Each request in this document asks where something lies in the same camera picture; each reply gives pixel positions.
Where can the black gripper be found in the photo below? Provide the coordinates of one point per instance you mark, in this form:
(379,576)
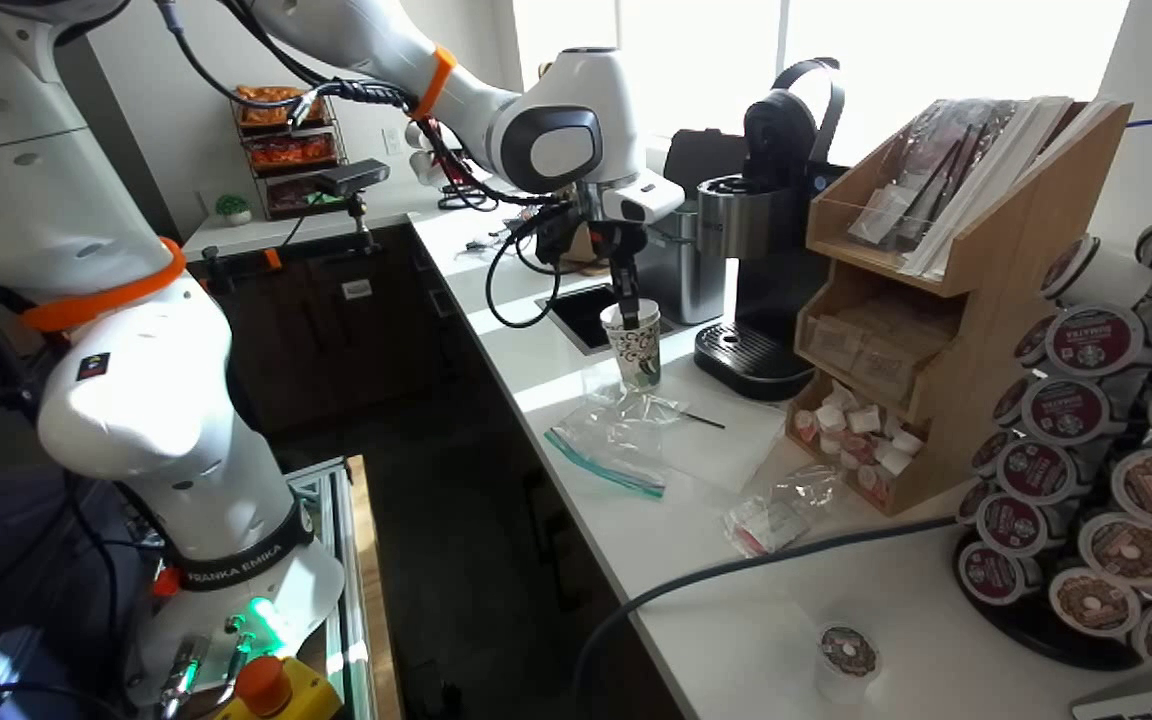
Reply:
(570,237)

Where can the patterned paper cup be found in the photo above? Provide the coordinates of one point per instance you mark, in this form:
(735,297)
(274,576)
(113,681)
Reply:
(633,344)

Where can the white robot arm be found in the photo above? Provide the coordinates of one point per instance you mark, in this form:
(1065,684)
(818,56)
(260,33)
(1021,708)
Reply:
(140,395)

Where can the steel trash bin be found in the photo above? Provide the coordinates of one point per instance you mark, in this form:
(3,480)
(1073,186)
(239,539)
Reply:
(676,274)

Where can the black coffee machine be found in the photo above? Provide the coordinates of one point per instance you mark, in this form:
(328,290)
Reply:
(745,204)

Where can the black stir stick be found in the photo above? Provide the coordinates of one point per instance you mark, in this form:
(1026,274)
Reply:
(697,417)

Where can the clear plastic bag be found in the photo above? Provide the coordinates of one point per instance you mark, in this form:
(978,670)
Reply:
(620,438)

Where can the small clear wrapper bag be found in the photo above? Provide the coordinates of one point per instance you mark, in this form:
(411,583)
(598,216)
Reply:
(776,512)

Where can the snack shelf rack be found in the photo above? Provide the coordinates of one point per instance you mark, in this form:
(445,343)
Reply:
(292,158)

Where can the single coffee pod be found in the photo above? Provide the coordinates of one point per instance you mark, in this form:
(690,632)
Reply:
(851,652)

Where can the coffee pod carousel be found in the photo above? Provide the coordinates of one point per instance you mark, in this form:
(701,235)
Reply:
(1057,520)

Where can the yellow emergency stop button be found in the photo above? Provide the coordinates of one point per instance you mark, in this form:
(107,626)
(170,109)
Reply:
(283,688)

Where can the countertop trash chute frame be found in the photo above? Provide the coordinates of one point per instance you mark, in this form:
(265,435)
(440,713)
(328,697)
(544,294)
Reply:
(579,312)

